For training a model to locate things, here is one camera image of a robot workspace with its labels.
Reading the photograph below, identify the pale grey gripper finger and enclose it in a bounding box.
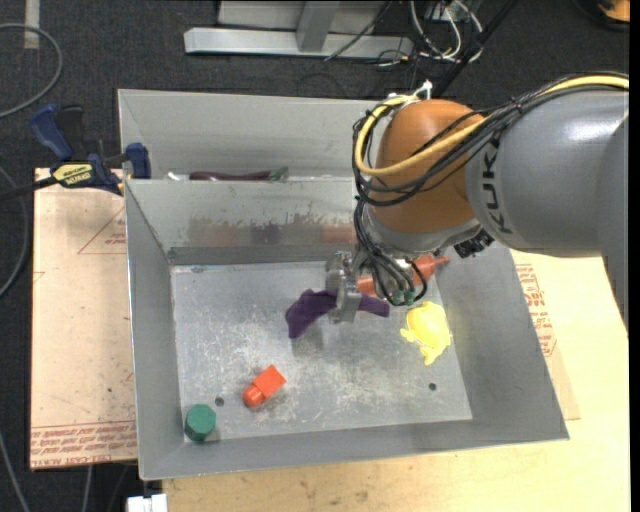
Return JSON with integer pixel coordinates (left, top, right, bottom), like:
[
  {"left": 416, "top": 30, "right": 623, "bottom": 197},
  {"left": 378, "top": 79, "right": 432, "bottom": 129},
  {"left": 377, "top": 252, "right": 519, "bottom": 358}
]
[{"left": 328, "top": 290, "right": 363, "bottom": 326}]

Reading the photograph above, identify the purple cloth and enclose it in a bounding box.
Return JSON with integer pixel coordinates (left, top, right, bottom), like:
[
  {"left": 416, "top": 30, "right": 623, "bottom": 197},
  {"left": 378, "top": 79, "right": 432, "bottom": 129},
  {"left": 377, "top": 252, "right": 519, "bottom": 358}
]
[{"left": 285, "top": 288, "right": 392, "bottom": 341}]

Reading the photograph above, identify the grey metal bin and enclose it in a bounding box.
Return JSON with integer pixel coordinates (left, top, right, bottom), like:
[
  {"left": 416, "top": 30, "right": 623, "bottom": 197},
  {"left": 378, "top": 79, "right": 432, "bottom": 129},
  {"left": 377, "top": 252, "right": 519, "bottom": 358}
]
[{"left": 117, "top": 88, "right": 571, "bottom": 482}]

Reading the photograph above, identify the yellow toy animal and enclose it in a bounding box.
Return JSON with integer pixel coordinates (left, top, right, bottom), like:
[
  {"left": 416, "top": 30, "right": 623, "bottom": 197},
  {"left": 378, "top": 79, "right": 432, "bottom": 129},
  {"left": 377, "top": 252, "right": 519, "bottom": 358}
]
[{"left": 399, "top": 300, "right": 453, "bottom": 368}]

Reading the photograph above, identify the orange plastic block toy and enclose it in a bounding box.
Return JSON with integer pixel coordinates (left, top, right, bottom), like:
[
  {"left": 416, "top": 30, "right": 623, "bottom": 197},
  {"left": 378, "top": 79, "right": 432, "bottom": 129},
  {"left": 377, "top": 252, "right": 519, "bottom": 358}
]
[{"left": 241, "top": 364, "right": 288, "bottom": 410}]

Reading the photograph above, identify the green hexagonal block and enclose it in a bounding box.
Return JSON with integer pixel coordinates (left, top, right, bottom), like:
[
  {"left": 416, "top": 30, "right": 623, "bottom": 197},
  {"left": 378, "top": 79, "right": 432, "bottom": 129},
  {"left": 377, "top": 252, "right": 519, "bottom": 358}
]
[{"left": 183, "top": 403, "right": 218, "bottom": 445}]

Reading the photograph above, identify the brown cardboard board red print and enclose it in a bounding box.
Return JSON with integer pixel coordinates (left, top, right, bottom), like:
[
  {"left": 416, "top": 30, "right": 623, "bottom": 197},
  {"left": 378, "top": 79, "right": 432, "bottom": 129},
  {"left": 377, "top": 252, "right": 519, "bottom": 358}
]
[{"left": 29, "top": 167, "right": 582, "bottom": 471}]

